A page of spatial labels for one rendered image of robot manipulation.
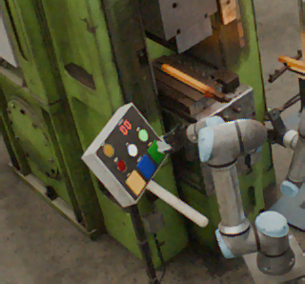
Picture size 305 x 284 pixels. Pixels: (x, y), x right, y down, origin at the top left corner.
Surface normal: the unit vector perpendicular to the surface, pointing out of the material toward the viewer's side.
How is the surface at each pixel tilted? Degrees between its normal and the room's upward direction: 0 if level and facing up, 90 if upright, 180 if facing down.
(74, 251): 0
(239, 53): 90
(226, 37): 90
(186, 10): 90
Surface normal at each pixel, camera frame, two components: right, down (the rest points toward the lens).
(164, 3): 0.65, 0.36
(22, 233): -0.15, -0.81
